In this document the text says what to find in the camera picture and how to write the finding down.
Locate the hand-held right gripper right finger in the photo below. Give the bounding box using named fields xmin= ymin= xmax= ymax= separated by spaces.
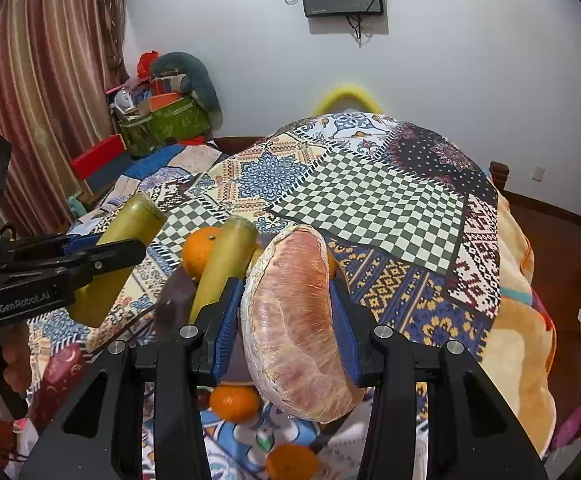
xmin=329 ymin=276 xmax=549 ymax=480

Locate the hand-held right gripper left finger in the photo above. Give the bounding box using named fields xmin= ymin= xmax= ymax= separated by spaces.
xmin=18 ymin=276 xmax=245 ymax=480

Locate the grey long pillow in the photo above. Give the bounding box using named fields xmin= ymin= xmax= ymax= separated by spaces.
xmin=150 ymin=51 xmax=223 ymax=114

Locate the striped brown curtain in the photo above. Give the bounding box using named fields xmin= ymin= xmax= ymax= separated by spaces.
xmin=0 ymin=0 xmax=144 ymax=243

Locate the peach fleece blanket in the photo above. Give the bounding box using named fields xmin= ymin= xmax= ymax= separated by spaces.
xmin=489 ymin=194 xmax=559 ymax=461

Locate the red plastic bag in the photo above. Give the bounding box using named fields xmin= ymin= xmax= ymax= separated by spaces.
xmin=137 ymin=50 xmax=160 ymax=81

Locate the purple plate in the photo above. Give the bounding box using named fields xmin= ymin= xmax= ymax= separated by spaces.
xmin=156 ymin=268 xmax=254 ymax=387

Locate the wooden bed post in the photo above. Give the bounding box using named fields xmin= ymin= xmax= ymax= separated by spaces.
xmin=489 ymin=161 xmax=509 ymax=196

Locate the black monitor cable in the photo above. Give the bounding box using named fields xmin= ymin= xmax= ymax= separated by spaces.
xmin=345 ymin=12 xmax=372 ymax=44

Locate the person's left hand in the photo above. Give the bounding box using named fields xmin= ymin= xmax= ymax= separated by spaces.
xmin=0 ymin=321 xmax=34 ymax=397

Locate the red box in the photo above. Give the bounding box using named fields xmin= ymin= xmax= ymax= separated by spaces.
xmin=69 ymin=134 xmax=126 ymax=181

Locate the patchwork printed blanket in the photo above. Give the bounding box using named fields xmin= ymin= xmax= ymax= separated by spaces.
xmin=13 ymin=111 xmax=503 ymax=480

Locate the large plain orange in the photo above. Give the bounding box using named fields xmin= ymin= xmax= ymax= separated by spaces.
xmin=182 ymin=227 xmax=226 ymax=281

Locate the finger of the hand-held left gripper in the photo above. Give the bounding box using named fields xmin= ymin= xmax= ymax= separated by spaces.
xmin=9 ymin=233 xmax=102 ymax=262
xmin=0 ymin=238 xmax=148 ymax=292

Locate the peeled pomelo segment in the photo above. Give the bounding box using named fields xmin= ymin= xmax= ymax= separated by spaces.
xmin=240 ymin=224 xmax=367 ymax=422

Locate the yellow banana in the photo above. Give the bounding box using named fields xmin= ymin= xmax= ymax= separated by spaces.
xmin=188 ymin=214 xmax=260 ymax=327
xmin=67 ymin=193 xmax=169 ymax=329

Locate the green storage bag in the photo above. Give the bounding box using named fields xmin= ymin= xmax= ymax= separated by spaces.
xmin=115 ymin=94 xmax=212 ymax=159

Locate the pink cloth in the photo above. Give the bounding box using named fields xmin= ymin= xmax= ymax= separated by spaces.
xmin=551 ymin=404 xmax=581 ymax=452

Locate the small tangerine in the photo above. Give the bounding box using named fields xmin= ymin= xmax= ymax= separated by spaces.
xmin=209 ymin=383 xmax=262 ymax=424

